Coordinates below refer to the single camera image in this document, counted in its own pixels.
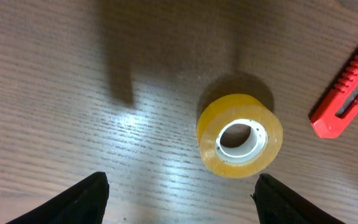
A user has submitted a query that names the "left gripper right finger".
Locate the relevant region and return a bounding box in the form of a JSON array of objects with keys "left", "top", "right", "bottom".
[{"left": 251, "top": 173, "right": 344, "bottom": 224}]

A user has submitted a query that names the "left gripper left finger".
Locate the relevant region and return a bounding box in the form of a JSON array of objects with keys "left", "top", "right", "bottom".
[{"left": 8, "top": 172, "right": 109, "bottom": 224}]

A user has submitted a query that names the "yellow tape roll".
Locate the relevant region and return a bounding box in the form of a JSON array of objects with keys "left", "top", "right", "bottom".
[{"left": 196, "top": 94, "right": 283, "bottom": 178}]

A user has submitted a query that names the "orange utility knife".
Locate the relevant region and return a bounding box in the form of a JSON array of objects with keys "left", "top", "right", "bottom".
[{"left": 311, "top": 51, "right": 358, "bottom": 139}]

